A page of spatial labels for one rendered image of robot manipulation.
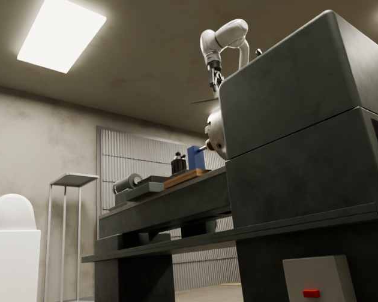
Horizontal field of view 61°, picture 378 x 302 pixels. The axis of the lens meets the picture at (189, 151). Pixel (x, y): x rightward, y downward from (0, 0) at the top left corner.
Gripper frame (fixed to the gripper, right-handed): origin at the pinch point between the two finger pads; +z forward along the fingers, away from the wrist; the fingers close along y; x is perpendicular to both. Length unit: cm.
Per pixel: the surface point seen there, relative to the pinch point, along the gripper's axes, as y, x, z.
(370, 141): 44, 64, 54
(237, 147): 28, 15, 39
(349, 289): 47, 47, 93
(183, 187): 10, -28, 45
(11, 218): -38, -296, 16
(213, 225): -35, -40, 66
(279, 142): 35, 35, 43
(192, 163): -5.2, -28.9, 30.1
